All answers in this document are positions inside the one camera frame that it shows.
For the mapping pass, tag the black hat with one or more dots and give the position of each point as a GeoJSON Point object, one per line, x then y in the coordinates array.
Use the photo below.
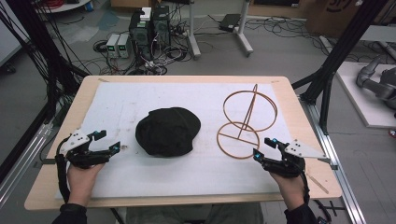
{"type": "Point", "coordinates": [168, 132]}

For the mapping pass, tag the white floor board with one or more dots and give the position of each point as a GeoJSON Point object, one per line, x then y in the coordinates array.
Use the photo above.
{"type": "Point", "coordinates": [358, 102]}

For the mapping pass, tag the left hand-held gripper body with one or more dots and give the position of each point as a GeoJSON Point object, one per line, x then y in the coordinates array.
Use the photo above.
{"type": "Point", "coordinates": [74, 141]}

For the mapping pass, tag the small white box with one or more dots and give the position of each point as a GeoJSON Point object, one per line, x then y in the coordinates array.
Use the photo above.
{"type": "Point", "coordinates": [145, 14]}

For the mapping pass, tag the black metal frame post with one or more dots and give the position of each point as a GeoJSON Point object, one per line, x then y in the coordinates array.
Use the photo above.
{"type": "Point", "coordinates": [339, 53]}

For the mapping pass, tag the black flat device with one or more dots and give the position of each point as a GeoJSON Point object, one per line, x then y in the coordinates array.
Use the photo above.
{"type": "Point", "coordinates": [229, 22]}

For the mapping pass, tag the cardboard box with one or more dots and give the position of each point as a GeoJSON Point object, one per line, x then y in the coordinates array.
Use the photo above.
{"type": "Point", "coordinates": [330, 18]}

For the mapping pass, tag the white metal stand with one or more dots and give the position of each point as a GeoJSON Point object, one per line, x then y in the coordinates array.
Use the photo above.
{"type": "Point", "coordinates": [193, 37]}

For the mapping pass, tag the grey bench power supply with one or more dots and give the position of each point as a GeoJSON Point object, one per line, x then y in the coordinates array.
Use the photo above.
{"type": "Point", "coordinates": [123, 46]}
{"type": "Point", "coordinates": [112, 46]}

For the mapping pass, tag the person's right hand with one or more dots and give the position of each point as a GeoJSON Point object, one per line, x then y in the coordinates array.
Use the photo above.
{"type": "Point", "coordinates": [291, 189]}

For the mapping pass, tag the blue tape roll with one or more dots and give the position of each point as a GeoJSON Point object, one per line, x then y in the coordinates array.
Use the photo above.
{"type": "Point", "coordinates": [89, 6]}

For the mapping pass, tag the black computer tower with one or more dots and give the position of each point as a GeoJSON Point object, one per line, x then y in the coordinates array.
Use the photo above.
{"type": "Point", "coordinates": [140, 37]}
{"type": "Point", "coordinates": [161, 28]}

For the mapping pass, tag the round white table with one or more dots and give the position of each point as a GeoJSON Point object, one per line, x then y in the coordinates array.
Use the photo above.
{"type": "Point", "coordinates": [68, 6]}

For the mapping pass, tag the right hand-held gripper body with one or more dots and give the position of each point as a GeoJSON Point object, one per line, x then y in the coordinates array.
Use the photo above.
{"type": "Point", "coordinates": [300, 150]}

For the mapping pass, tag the person's left hand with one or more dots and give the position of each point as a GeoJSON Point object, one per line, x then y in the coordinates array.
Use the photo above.
{"type": "Point", "coordinates": [81, 183]}

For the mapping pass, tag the aluminium rail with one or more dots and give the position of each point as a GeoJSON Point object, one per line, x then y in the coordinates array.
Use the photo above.
{"type": "Point", "coordinates": [21, 165]}
{"type": "Point", "coordinates": [336, 161]}

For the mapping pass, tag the grey metal bracket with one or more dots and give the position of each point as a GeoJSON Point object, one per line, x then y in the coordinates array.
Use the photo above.
{"type": "Point", "coordinates": [331, 163]}
{"type": "Point", "coordinates": [49, 161]}

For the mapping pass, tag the person's legs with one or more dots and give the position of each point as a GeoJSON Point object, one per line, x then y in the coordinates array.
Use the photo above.
{"type": "Point", "coordinates": [193, 214]}

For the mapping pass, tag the thin wooden stick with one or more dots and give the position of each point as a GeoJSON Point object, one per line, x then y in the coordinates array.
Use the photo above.
{"type": "Point", "coordinates": [317, 184]}

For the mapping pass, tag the white foam mat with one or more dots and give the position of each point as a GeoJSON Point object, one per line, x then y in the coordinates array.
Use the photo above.
{"type": "Point", "coordinates": [174, 177]}

